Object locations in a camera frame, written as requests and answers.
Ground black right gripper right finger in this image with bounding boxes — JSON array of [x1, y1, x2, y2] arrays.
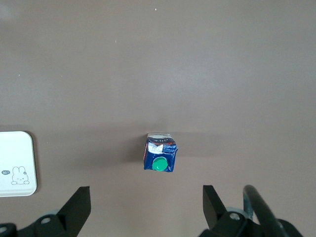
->
[[199, 185, 262, 237]]

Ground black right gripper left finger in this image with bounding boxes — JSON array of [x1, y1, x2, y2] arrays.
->
[[15, 186, 91, 237]]

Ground blue milk carton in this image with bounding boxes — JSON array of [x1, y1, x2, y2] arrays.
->
[[143, 132, 179, 173]]

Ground cream tray with rabbit print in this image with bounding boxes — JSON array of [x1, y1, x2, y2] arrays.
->
[[0, 131, 38, 197]]

